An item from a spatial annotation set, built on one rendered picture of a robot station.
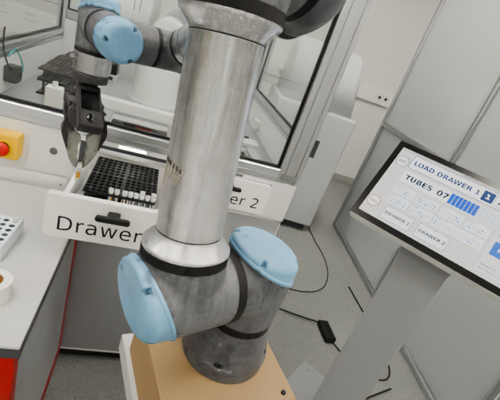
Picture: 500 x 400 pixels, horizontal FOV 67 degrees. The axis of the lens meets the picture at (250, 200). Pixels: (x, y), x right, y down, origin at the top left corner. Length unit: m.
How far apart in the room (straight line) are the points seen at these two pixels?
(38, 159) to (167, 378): 0.82
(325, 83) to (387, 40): 3.52
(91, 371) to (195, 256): 1.33
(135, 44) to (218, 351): 0.54
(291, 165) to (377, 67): 3.53
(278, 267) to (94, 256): 0.96
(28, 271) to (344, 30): 1.02
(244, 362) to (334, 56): 0.89
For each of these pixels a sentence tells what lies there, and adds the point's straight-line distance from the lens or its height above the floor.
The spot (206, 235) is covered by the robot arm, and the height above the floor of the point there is 1.14.
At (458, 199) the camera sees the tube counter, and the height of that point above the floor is 1.12.
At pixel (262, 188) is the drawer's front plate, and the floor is 0.92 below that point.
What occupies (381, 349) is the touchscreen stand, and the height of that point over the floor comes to 0.53.
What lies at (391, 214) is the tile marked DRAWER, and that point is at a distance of 1.25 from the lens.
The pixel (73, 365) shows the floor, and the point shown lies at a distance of 1.76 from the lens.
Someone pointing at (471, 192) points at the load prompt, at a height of 1.15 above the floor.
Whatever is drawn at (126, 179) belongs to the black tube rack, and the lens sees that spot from 1.09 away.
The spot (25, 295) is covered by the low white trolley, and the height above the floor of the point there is 0.76.
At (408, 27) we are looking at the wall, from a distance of 4.79.
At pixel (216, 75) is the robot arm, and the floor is 1.32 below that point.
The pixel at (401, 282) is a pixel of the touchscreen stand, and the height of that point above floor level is 0.79.
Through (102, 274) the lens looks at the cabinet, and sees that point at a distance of 1.45.
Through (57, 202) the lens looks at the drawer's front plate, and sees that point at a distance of 0.92.
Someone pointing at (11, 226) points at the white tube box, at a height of 0.79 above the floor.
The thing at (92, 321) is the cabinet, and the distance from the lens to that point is 1.61.
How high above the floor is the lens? 1.37
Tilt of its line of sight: 24 degrees down
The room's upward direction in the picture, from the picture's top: 20 degrees clockwise
